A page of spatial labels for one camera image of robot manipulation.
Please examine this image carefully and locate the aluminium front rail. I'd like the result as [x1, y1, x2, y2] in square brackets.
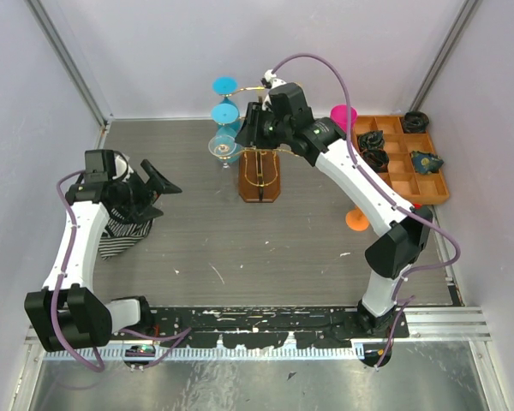
[25, 306, 492, 343]

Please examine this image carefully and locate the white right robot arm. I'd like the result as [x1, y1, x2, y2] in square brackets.
[236, 79, 432, 337]

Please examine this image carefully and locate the magenta plastic wine glass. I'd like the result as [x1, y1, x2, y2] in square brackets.
[330, 104, 358, 132]

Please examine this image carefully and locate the white cable duct strip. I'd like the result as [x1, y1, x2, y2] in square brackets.
[45, 344, 368, 361]

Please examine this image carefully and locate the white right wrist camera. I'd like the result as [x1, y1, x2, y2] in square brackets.
[261, 69, 286, 111]

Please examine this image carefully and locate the gold wire wine glass rack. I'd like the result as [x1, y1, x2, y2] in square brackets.
[213, 86, 281, 204]

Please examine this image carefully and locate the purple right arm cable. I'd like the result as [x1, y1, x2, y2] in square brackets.
[270, 52, 462, 369]

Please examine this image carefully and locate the blue yellow patterned fabric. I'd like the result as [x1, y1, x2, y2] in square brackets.
[410, 151, 445, 175]

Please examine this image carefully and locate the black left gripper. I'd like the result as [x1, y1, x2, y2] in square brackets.
[112, 159, 182, 223]

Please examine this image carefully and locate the light blue front wine glass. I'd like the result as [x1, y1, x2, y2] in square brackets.
[211, 103, 241, 133]

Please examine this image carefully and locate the light blue wine glass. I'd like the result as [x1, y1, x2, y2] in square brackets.
[212, 76, 238, 106]
[211, 103, 241, 133]

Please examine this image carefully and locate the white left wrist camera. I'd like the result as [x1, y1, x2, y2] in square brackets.
[113, 151, 133, 182]

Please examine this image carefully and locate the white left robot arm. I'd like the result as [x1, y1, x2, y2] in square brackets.
[24, 149, 182, 352]

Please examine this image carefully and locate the black rolled fabric item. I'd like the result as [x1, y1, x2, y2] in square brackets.
[357, 130, 385, 152]

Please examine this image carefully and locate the clear glass wine glass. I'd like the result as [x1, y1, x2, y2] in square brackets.
[207, 134, 241, 169]

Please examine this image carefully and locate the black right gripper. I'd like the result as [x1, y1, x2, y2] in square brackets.
[233, 103, 290, 151]

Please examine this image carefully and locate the wooden compartment tray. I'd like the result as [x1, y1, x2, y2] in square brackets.
[352, 116, 450, 206]

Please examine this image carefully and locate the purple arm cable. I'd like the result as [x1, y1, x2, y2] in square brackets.
[51, 169, 194, 373]
[270, 52, 462, 369]

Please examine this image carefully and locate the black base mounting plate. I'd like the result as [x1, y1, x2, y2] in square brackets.
[105, 306, 410, 350]

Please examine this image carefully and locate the black ring rolled fabric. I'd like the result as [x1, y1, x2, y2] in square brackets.
[401, 111, 430, 134]

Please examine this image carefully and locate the black white striped bag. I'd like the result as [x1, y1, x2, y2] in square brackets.
[98, 209, 153, 260]

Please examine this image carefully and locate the orange plastic wine glass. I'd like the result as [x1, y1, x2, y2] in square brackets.
[345, 207, 369, 232]

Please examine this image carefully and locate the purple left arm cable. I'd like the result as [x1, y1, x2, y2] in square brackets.
[51, 169, 194, 373]

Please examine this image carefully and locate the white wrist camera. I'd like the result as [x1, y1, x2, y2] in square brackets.
[261, 69, 286, 111]
[113, 151, 133, 182]

